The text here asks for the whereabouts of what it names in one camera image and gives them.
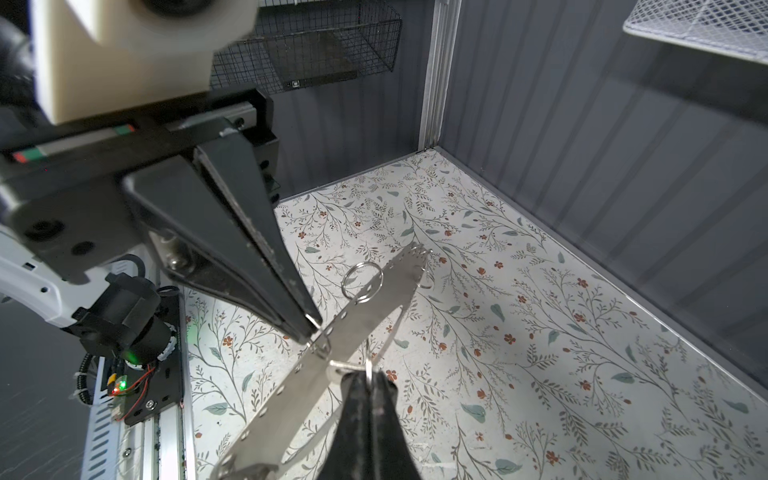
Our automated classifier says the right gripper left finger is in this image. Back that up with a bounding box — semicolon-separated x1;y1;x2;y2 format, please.
317;372;372;480

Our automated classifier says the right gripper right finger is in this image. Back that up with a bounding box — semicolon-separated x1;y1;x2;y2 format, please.
370;372;421;480

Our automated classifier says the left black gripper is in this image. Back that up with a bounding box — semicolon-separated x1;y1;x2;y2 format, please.
1;88;322;343

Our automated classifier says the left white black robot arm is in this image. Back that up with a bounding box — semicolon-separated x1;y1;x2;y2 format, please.
1;86;322;363

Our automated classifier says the floral patterned table mat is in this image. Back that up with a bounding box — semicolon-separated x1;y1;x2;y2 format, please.
116;146;768;480

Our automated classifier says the black wire mesh basket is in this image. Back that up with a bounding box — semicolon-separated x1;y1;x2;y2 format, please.
210;1;402;95

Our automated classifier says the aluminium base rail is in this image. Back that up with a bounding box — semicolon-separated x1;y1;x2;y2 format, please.
115;286;196;479

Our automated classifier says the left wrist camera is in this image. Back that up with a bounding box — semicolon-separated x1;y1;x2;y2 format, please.
29;1;260;125

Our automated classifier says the white slotted cable duct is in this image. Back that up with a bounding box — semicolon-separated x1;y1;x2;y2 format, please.
80;359;120;480

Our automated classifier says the white wire mesh basket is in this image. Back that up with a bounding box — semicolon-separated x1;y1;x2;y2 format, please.
623;0;767;65

